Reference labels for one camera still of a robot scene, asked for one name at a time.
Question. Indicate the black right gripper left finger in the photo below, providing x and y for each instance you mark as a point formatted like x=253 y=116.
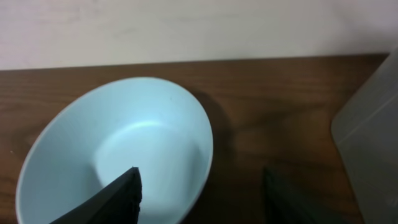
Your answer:
x=117 y=203

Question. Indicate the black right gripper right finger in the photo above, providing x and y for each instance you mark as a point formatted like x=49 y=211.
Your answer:
x=284 y=204

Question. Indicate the light blue bowl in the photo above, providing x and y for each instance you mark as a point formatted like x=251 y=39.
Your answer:
x=149 y=123

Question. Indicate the grey dishwasher rack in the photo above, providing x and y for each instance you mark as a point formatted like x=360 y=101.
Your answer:
x=365 y=134

